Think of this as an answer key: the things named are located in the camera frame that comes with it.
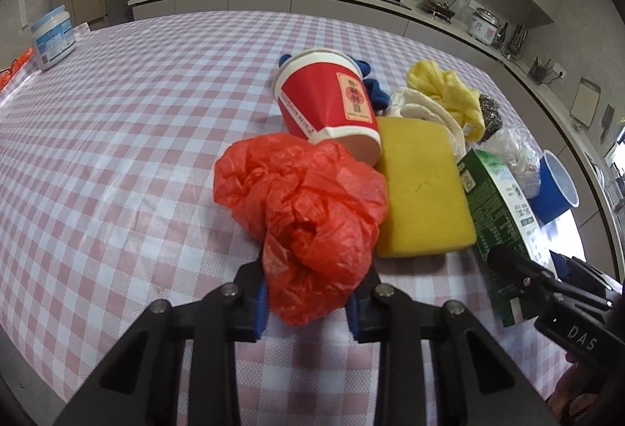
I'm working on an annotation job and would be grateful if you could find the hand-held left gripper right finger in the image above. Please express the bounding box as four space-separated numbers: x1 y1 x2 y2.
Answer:
346 267 562 426

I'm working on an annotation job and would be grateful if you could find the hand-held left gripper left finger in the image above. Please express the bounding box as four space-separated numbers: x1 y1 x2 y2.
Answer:
54 262 269 426

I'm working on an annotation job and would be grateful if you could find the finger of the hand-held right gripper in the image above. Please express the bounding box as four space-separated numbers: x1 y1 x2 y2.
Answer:
488 244 613 312
549 250 623 297

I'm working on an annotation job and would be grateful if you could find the green carton box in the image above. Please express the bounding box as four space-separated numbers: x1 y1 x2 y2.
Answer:
456 149 555 328

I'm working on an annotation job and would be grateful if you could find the red plastic bag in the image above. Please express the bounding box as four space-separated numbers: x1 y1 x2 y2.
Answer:
213 132 389 328

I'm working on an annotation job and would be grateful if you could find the steel wool scrubber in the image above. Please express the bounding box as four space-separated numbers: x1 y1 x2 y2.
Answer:
476 94 509 143

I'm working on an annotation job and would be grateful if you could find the red paper cup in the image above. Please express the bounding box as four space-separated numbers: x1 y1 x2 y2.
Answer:
272 49 382 168

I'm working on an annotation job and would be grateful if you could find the blue cup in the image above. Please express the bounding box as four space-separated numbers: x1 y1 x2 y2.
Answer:
527 150 581 226

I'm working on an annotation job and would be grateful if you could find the clear plastic bag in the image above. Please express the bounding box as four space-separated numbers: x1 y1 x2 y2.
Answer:
481 125 544 199

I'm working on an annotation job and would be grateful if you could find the yellow sponge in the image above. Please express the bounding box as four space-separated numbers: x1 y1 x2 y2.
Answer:
375 116 478 260

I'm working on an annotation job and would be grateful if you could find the black cleaver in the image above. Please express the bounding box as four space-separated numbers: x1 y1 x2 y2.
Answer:
600 104 616 143

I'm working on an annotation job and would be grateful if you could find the white cutting board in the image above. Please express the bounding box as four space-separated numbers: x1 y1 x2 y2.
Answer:
570 78 602 126

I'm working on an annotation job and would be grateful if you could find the white crumpled cloth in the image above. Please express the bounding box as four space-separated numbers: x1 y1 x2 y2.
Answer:
388 86 467 160

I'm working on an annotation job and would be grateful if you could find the yellow microfiber cloth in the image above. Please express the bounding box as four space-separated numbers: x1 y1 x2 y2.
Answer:
407 59 486 142

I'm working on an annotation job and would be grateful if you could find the black utensil holder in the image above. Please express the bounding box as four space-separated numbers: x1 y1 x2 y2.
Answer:
529 57 560 85

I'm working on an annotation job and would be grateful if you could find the pink checkered tablecloth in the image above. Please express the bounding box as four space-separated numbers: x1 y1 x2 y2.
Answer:
0 10 606 426

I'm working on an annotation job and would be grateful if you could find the steel utensil rack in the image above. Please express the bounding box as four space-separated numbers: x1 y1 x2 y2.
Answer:
500 23 530 60

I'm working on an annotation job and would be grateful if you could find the white rice cooker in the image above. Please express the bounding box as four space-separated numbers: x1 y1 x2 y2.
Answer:
468 7 501 47

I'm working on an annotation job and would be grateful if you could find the steel kettle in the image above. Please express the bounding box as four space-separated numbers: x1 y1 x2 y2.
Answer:
422 0 460 16

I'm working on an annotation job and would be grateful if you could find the white jar blue label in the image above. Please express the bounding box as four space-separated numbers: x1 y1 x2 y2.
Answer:
30 5 78 71

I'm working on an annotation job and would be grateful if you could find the orange plastic item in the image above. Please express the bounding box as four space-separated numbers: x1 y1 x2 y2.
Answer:
0 47 36 89

